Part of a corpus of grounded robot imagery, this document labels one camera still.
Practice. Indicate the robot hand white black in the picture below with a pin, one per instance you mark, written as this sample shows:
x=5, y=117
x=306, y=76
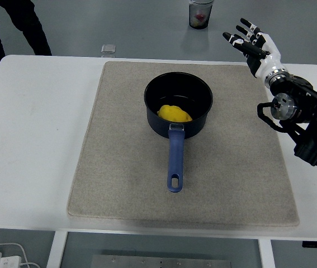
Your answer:
x=268, y=60

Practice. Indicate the yellow potato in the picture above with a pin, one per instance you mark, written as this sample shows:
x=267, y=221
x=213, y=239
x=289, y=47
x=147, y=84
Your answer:
x=173, y=114

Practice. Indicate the black bin with clear liner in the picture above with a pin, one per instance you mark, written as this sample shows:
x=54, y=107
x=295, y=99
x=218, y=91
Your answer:
x=200, y=16

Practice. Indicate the small clear square object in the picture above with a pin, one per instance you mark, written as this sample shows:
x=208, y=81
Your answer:
x=108, y=48

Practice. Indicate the beige table mat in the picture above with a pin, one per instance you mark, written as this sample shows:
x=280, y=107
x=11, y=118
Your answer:
x=119, y=167

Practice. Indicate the white table leg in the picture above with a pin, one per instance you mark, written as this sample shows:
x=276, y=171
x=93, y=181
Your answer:
x=56, y=251
x=266, y=255

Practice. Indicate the grey metal plate with screws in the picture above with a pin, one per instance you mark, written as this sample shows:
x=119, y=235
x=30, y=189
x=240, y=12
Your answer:
x=161, y=262

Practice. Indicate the person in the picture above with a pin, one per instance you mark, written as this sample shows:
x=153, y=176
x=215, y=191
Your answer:
x=24, y=22

